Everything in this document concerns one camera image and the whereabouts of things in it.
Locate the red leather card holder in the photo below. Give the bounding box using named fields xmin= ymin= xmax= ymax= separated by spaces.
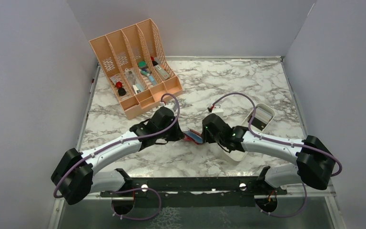
xmin=183 ymin=129 xmax=204 ymax=145

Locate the black credit card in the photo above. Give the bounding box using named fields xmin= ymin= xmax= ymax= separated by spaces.
xmin=251 ymin=117 xmax=270 ymax=132

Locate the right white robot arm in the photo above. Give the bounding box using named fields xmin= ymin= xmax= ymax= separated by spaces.
xmin=202 ymin=114 xmax=338 ymax=194

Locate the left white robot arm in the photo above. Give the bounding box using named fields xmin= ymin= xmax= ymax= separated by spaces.
xmin=51 ymin=106 xmax=184 ymax=205

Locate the light blue marker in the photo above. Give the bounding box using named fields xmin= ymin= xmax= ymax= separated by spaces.
xmin=141 ymin=70 xmax=157 ymax=85

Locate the clear packaged item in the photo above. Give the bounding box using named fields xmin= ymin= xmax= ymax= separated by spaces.
xmin=124 ymin=68 xmax=144 ymax=94

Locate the black round cap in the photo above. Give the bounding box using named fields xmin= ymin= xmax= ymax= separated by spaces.
xmin=117 ymin=88 xmax=127 ymax=96

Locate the white plastic tray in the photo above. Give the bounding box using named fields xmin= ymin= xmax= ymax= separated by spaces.
xmin=220 ymin=103 xmax=275 ymax=164

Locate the red round cap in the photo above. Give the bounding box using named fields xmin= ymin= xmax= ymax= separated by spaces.
xmin=115 ymin=81 xmax=123 ymax=89

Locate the green eraser block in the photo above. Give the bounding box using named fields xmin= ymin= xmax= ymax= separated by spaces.
xmin=138 ymin=61 xmax=148 ymax=69

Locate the peach desk file organizer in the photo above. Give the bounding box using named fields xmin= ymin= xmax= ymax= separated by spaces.
xmin=89 ymin=19 xmax=183 ymax=119

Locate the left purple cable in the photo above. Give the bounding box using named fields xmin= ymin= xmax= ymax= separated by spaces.
xmin=53 ymin=93 xmax=181 ymax=199

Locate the purple cable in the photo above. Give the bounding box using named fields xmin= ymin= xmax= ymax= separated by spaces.
xmin=53 ymin=93 xmax=181 ymax=199
xmin=211 ymin=92 xmax=343 ymax=177

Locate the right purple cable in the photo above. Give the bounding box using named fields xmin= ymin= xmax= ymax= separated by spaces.
xmin=211 ymin=92 xmax=343 ymax=177

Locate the black mounting base rail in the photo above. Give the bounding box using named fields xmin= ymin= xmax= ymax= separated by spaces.
xmin=100 ymin=168 xmax=287 ymax=213

